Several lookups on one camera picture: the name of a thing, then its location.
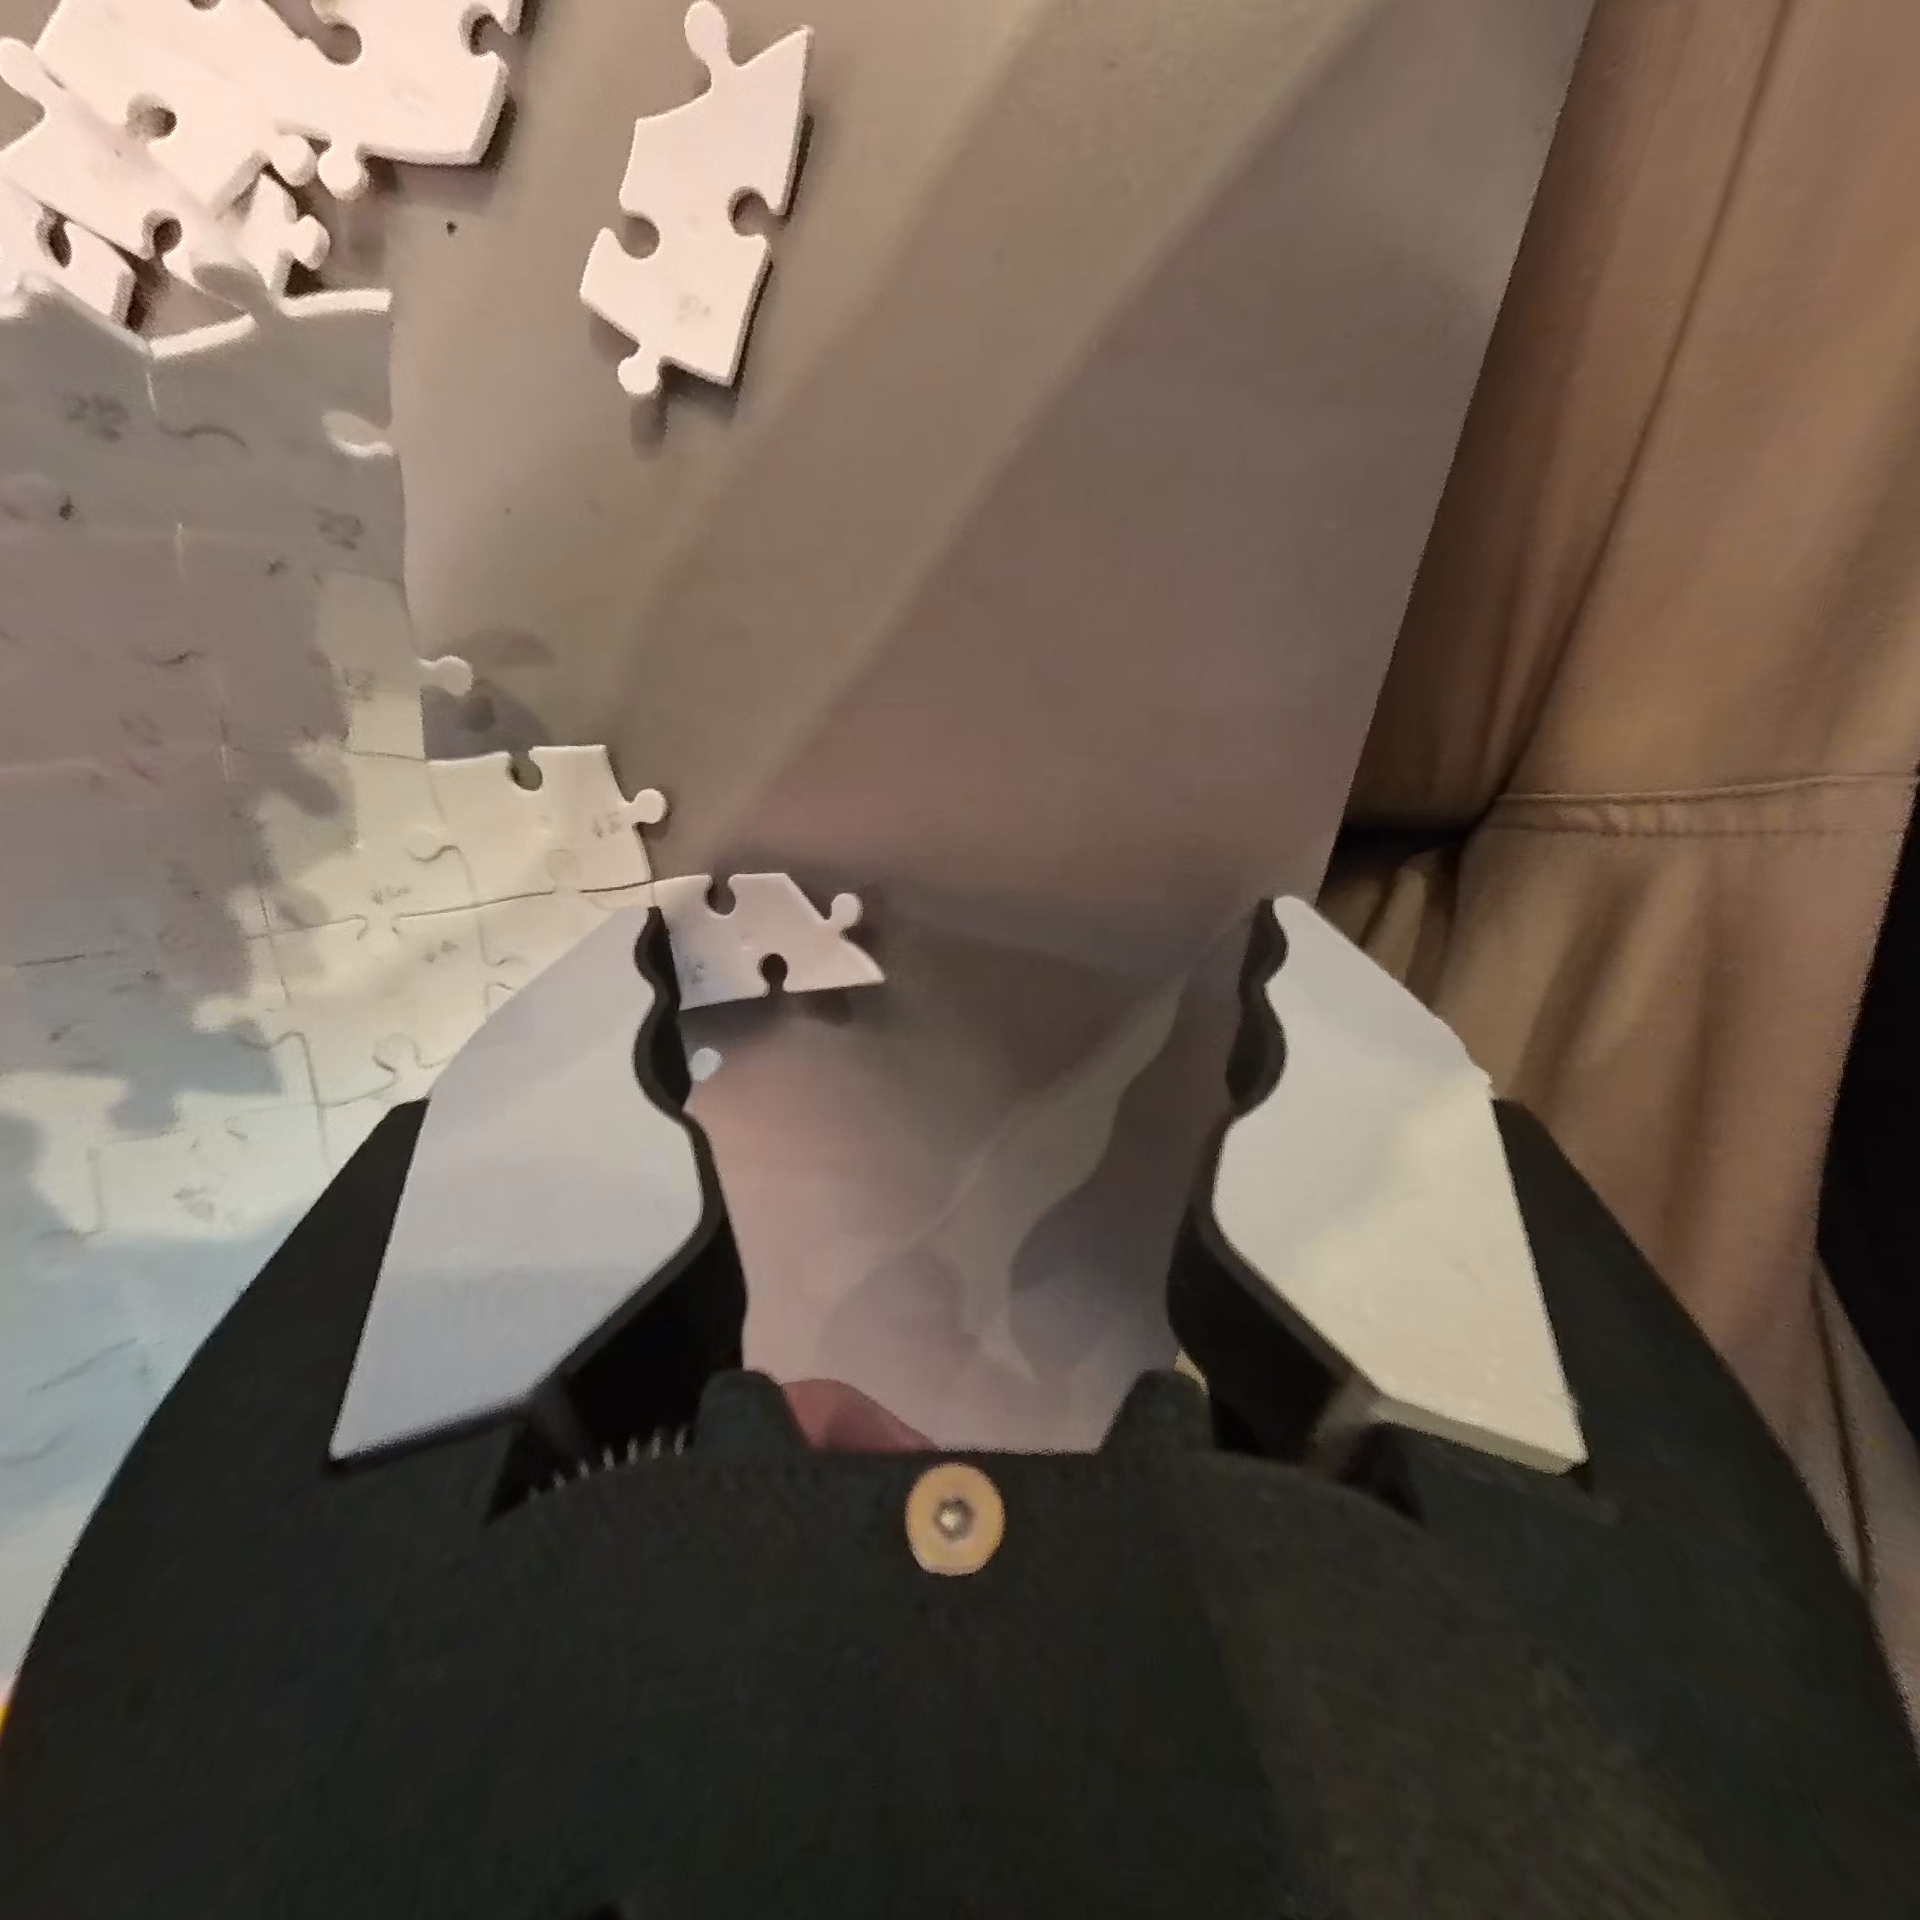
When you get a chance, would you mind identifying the assembled white puzzle section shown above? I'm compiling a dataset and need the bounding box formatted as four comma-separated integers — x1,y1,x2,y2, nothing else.
0,284,675,1674

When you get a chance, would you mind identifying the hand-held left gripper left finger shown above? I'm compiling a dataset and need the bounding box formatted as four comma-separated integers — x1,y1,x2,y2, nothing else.
323,900,752,1473

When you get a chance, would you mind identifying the person's beige clothing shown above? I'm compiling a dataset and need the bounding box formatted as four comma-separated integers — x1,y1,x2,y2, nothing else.
1321,0,1920,1652

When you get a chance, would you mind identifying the white jigsaw puzzle piece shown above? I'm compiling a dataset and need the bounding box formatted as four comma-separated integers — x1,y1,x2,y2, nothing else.
301,0,529,199
655,871,888,1005
0,45,168,324
30,0,324,204
580,0,813,396
156,172,333,294

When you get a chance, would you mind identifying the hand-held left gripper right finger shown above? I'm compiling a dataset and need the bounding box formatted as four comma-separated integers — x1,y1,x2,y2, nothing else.
1167,895,1593,1480

